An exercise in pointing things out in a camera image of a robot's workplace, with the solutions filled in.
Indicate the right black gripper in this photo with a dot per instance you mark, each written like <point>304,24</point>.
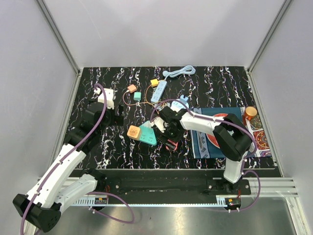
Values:
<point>164,137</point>

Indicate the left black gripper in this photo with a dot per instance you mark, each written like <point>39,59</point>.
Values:
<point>119,118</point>

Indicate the teal triangular power strip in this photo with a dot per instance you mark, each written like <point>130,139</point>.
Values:
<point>147,134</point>

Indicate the salmon small charger plug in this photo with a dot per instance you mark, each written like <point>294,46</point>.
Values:
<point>132,88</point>

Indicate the round light blue power socket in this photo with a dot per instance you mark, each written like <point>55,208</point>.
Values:
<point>178,105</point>

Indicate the light blue long power strip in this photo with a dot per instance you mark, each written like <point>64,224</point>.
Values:
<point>158,92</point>

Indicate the pink square plug adapter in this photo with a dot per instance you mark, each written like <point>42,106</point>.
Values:
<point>171,147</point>

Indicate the light blue charger plug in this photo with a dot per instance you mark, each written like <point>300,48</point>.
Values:
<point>184,98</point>

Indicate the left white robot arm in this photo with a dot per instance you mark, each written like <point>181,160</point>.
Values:
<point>44,204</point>

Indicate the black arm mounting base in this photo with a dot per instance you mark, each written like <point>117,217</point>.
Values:
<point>170,186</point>

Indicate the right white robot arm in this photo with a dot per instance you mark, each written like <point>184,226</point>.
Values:
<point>233,138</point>

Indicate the teal small charger plug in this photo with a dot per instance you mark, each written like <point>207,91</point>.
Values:
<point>137,96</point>

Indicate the yellow small charger plug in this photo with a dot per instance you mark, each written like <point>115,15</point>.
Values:
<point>154,82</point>

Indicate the silver metal fork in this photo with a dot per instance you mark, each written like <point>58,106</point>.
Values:
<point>200,142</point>

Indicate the dark blue patterned placemat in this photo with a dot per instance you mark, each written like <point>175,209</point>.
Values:
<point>209,151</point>

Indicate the red floral ceramic plate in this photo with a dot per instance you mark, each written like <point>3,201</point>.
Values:
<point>212,138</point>

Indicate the copper metal cup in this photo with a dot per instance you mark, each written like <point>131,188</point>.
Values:
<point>250,112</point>

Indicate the colourful patterned coaster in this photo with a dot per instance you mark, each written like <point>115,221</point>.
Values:
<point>255,127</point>

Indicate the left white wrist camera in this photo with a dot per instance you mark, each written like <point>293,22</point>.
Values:
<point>109,93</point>

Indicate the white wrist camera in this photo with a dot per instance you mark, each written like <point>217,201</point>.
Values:
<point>109,93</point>
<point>159,124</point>

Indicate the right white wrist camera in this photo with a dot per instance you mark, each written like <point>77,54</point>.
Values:
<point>159,124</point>

